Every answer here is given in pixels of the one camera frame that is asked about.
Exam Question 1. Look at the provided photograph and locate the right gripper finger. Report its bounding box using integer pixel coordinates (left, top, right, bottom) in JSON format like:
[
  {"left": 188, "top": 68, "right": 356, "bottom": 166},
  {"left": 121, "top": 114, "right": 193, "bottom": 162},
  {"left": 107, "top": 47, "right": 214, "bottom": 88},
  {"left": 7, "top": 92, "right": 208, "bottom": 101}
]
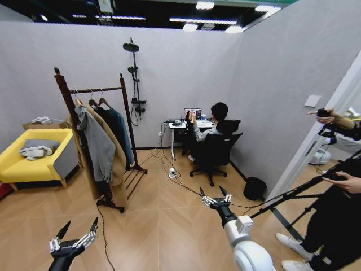
[
  {"left": 199, "top": 187, "right": 217, "bottom": 207},
  {"left": 218, "top": 185, "right": 233, "bottom": 205}
]

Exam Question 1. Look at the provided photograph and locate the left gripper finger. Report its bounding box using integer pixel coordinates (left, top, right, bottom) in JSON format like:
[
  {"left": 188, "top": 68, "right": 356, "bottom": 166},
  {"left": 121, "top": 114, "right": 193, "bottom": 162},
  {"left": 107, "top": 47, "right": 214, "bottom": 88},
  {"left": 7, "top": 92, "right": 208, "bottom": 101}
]
[
  {"left": 48, "top": 220, "right": 71, "bottom": 253},
  {"left": 74, "top": 216, "right": 99, "bottom": 248}
]

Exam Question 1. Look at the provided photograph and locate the folded grey garment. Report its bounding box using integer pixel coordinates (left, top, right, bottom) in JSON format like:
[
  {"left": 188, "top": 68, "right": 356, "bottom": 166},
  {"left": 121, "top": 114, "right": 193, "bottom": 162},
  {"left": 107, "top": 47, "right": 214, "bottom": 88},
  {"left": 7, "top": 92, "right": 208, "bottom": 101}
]
[{"left": 19, "top": 138, "right": 61, "bottom": 161}]

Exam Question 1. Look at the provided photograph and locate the wooden clothes hanger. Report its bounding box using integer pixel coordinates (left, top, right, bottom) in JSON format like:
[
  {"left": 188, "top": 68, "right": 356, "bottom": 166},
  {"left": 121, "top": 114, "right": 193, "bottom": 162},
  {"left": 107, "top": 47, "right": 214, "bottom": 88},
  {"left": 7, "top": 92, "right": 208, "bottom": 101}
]
[
  {"left": 87, "top": 89, "right": 100, "bottom": 110},
  {"left": 98, "top": 89, "right": 113, "bottom": 110},
  {"left": 74, "top": 90, "right": 86, "bottom": 107}
]

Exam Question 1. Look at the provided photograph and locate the black bag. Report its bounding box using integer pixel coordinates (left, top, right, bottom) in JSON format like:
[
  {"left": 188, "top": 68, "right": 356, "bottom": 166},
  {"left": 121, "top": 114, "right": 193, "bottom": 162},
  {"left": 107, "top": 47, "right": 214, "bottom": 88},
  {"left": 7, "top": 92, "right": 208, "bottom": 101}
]
[{"left": 243, "top": 176, "right": 268, "bottom": 202}]

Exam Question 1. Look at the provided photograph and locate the black office chair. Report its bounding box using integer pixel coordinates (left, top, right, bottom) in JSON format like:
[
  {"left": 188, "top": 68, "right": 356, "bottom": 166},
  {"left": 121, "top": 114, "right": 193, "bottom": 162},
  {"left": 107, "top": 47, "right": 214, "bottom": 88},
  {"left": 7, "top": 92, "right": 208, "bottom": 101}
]
[{"left": 189, "top": 132, "right": 244, "bottom": 188}]

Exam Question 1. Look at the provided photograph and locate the white desk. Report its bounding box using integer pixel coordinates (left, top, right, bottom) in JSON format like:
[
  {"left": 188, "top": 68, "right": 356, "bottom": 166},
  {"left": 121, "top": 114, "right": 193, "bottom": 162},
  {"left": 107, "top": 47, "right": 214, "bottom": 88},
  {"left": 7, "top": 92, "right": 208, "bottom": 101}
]
[{"left": 161, "top": 118, "right": 218, "bottom": 162}]

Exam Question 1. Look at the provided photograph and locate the tan long coat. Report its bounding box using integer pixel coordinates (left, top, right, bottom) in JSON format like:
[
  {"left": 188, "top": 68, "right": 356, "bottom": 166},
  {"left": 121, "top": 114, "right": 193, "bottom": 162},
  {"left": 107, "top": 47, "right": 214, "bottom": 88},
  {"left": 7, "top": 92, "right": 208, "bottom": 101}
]
[{"left": 66, "top": 103, "right": 129, "bottom": 210}]

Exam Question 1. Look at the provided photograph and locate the black tripod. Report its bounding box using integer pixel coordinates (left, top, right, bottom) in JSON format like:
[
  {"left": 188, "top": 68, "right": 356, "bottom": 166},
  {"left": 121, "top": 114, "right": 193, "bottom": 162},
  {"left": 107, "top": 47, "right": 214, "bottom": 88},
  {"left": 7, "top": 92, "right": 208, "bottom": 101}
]
[{"left": 250, "top": 154, "right": 361, "bottom": 244}]

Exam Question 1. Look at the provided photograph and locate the red crate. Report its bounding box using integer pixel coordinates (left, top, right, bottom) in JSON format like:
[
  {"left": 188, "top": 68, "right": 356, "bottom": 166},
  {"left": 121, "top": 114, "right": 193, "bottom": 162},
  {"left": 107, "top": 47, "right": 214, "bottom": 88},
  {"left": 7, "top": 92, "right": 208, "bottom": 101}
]
[{"left": 0, "top": 181, "right": 14, "bottom": 200}]

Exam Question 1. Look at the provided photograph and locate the seated person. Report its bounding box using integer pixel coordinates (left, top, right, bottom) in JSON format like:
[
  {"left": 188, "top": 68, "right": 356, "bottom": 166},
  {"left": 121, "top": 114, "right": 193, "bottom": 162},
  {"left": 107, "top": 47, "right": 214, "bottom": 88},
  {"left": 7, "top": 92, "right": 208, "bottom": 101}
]
[{"left": 187, "top": 102, "right": 241, "bottom": 163}]

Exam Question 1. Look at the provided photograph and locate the yellow armchair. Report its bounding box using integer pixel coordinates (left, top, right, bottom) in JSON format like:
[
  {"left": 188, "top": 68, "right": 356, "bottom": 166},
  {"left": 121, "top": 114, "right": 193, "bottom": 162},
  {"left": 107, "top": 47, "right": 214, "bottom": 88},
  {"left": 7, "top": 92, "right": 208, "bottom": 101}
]
[{"left": 0, "top": 128, "right": 80, "bottom": 191}]

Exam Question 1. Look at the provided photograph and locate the white shoe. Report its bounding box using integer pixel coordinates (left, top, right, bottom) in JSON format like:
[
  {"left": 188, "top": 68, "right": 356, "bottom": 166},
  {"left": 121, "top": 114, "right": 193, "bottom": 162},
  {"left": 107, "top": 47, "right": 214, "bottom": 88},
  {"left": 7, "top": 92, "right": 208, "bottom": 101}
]
[
  {"left": 275, "top": 233, "right": 315, "bottom": 261},
  {"left": 281, "top": 259, "right": 314, "bottom": 271}
]

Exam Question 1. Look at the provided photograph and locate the black router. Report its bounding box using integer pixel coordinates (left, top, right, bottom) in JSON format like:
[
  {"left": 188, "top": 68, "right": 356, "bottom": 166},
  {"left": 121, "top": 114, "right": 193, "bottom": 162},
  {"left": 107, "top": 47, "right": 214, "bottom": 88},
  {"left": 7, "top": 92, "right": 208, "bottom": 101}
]
[{"left": 165, "top": 112, "right": 184, "bottom": 127}]

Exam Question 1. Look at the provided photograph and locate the open laptop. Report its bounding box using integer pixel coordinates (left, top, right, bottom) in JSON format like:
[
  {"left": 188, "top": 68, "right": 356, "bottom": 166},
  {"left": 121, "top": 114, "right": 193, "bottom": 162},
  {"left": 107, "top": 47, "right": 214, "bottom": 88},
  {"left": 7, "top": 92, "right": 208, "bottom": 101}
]
[{"left": 184, "top": 108, "right": 204, "bottom": 123}]

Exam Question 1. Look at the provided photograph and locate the grey hooded jacket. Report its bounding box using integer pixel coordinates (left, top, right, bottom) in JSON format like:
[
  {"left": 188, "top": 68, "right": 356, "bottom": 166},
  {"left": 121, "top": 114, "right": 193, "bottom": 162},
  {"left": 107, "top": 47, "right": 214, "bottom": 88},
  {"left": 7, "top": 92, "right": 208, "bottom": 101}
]
[{"left": 74, "top": 104, "right": 117, "bottom": 183}]

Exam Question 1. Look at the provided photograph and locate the white round device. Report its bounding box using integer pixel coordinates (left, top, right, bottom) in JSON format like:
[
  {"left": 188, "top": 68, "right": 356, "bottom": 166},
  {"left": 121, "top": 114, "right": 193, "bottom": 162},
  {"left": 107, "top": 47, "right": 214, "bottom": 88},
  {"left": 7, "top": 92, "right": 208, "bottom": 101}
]
[{"left": 308, "top": 137, "right": 332, "bottom": 166}]

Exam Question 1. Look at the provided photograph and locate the standing person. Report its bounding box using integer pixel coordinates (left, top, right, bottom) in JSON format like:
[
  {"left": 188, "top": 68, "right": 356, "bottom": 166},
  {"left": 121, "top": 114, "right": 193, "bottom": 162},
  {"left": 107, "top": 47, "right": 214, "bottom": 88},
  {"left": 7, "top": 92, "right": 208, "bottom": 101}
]
[{"left": 275, "top": 171, "right": 361, "bottom": 271}]

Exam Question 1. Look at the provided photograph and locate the cardboard box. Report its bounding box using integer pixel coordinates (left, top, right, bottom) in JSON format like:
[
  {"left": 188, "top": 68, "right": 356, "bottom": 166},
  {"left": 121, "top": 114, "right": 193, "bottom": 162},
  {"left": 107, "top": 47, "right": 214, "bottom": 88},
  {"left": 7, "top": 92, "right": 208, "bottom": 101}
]
[{"left": 22, "top": 120, "right": 72, "bottom": 132}]

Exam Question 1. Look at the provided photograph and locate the dark blue shirt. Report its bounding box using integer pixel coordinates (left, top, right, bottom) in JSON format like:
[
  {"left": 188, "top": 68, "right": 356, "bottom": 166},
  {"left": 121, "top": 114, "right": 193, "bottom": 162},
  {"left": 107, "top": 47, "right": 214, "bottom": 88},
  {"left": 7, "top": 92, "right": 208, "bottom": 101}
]
[{"left": 97, "top": 106, "right": 135, "bottom": 171}]

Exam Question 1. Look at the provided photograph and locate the white hangers bundle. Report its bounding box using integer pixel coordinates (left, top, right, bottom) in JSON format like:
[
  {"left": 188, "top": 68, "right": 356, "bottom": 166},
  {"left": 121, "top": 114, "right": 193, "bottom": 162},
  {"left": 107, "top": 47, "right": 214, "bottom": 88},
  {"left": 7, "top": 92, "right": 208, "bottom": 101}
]
[{"left": 30, "top": 115, "right": 54, "bottom": 125}]

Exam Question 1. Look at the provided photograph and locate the black shower fixture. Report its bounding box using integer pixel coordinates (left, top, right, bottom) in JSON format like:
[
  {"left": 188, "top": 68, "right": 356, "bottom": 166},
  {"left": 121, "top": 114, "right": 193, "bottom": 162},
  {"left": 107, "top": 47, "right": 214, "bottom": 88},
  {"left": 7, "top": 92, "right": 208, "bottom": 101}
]
[{"left": 122, "top": 37, "right": 147, "bottom": 127}]

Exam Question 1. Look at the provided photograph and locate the dark wooden clothes rack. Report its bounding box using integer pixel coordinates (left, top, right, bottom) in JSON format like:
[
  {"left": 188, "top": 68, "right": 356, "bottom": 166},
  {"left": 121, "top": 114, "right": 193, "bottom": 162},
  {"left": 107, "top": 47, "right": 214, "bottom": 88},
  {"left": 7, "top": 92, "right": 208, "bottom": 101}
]
[{"left": 54, "top": 67, "right": 148, "bottom": 214}]

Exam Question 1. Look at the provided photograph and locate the long black floor cable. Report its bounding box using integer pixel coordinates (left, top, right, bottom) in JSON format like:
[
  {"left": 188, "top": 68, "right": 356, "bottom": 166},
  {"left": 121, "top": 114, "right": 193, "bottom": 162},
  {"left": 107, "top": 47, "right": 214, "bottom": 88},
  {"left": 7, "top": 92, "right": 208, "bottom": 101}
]
[{"left": 157, "top": 162, "right": 266, "bottom": 210}]

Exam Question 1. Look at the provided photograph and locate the white wall plate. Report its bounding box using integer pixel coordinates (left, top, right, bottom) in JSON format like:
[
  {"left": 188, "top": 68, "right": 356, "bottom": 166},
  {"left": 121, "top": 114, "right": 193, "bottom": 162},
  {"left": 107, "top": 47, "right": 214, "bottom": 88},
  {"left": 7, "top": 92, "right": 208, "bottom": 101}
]
[{"left": 304, "top": 95, "right": 322, "bottom": 108}]

